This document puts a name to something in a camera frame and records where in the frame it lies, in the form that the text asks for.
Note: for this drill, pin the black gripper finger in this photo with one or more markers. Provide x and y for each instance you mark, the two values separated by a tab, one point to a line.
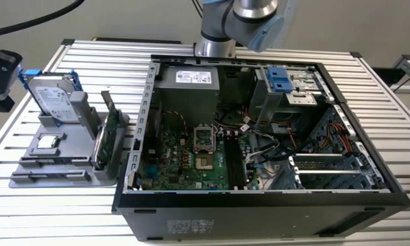
6	74

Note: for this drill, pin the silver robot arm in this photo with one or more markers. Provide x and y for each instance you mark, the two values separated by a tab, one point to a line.
245	15

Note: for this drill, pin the black RAM slot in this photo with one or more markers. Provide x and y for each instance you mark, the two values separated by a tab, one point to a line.
242	161
233	161
237	161
229	161

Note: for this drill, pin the hard disk in blue carrier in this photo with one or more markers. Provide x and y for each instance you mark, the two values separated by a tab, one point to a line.
51	100

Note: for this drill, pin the silver CPU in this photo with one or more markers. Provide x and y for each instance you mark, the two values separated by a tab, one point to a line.
46	142

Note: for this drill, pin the grey parts rack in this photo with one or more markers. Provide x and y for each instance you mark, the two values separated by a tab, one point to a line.
74	143

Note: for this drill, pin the green graphics card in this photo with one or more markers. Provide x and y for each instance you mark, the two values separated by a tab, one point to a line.
109	133

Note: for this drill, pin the grey power supply unit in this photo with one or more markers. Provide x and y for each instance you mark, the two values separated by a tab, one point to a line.
187	102

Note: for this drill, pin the blue VGA port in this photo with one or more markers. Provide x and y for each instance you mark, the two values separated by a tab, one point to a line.
150	171

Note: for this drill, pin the green motherboard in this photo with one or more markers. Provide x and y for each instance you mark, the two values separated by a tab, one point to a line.
170	164

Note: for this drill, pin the CPU socket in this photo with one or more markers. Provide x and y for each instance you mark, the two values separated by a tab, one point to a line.
205	162

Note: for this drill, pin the blue plastic drive latch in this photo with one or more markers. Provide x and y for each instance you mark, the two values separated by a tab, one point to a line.
278	79

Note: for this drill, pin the silver drive cage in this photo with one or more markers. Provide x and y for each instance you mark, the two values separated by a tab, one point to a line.
301	100

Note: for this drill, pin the black PC case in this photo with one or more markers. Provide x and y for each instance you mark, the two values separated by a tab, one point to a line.
259	220

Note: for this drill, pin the silver metal disk bay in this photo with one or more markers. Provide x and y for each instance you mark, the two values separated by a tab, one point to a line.
327	164

